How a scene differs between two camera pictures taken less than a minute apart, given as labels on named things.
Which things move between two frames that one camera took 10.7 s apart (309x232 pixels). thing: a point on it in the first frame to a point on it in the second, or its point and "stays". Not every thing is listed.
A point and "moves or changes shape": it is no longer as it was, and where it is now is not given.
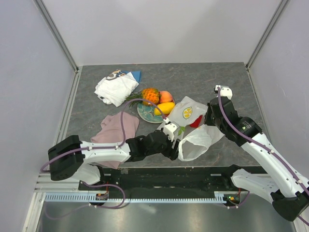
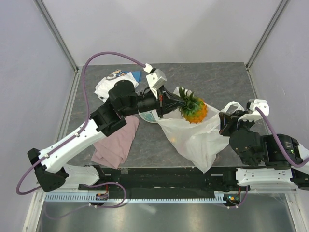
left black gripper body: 169,152 to 161,103
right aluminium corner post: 267,34 stays
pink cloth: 111,131 stays
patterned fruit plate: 147,112 stays
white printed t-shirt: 115,88 stays
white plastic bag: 195,143 moves or changes shape
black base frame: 161,180 stays
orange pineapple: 151,94 moves or changes shape
